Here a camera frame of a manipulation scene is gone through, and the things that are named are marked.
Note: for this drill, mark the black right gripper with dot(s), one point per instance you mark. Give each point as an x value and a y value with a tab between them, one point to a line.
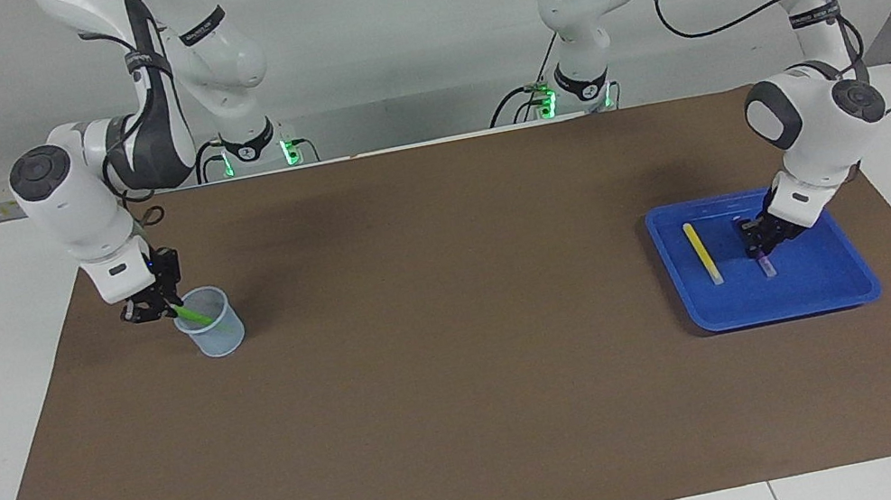
163	272

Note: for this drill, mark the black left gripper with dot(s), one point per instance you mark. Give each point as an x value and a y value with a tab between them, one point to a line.
775	221

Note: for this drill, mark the green marker pen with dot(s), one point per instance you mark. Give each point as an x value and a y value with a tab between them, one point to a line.
193	314

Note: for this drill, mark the yellow marker pen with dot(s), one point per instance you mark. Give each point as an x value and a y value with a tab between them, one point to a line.
703	252

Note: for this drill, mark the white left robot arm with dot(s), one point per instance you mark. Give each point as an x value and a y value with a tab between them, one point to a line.
810	131

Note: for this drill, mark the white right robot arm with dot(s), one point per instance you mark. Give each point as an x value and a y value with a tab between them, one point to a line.
78	195

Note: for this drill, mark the blue plastic tray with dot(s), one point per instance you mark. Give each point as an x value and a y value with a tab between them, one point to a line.
817	276

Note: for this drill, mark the clear plastic cup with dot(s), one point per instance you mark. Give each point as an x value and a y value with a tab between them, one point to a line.
221	337

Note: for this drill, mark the brown table mat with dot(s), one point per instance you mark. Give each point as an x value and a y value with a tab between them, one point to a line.
471	392

